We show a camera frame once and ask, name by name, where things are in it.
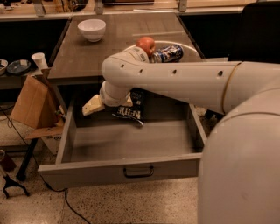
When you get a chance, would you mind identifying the red apple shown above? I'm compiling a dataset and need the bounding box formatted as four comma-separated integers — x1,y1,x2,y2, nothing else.
136,37,156,57

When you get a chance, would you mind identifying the brown cardboard box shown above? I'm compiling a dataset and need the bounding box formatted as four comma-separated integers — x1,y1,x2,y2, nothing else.
10,75,63,139

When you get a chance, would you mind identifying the grey cabinet counter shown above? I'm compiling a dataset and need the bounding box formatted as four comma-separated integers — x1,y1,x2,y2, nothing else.
47,12,206,106

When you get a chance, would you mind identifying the black floor cable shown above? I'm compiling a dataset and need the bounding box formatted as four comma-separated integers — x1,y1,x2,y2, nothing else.
0,105,92,224

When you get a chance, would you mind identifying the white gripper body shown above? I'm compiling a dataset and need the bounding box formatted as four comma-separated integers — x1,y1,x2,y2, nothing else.
100,80,130,107

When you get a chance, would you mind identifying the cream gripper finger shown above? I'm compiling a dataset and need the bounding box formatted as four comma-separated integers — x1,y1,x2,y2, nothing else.
123,96,133,107
82,94,105,116

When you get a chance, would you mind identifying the dark blue plate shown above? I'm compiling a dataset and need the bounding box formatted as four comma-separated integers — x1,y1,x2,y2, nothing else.
7,59,31,76

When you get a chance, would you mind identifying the black tripod stand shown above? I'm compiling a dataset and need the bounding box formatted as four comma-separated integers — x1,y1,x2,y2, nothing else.
0,165,30,199

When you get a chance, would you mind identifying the black table leg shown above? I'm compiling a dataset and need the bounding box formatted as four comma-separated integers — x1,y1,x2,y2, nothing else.
16,138,38,181

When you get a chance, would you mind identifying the white paper cup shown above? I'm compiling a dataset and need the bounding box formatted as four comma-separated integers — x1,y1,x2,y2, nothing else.
31,52,48,70

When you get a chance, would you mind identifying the grey open drawer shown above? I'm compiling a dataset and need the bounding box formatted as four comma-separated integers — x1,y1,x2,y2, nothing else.
38,89,207,189

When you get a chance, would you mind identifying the blue soda can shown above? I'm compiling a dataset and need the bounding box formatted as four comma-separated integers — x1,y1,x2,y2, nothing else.
150,45,184,63

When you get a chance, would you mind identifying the small bowl at left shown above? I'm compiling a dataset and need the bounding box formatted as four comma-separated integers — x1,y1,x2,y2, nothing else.
0,59,8,76

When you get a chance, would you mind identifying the white ceramic bowl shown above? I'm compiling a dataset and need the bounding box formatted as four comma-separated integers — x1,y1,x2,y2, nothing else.
78,19,106,42

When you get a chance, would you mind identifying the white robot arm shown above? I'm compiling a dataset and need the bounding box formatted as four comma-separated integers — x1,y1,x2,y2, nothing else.
82,47,280,224

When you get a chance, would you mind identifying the black office chair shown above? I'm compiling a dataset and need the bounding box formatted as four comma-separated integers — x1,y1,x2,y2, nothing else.
204,1,280,121

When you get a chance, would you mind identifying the black drawer handle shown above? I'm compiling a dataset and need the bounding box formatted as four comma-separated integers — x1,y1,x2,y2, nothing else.
123,166,154,179

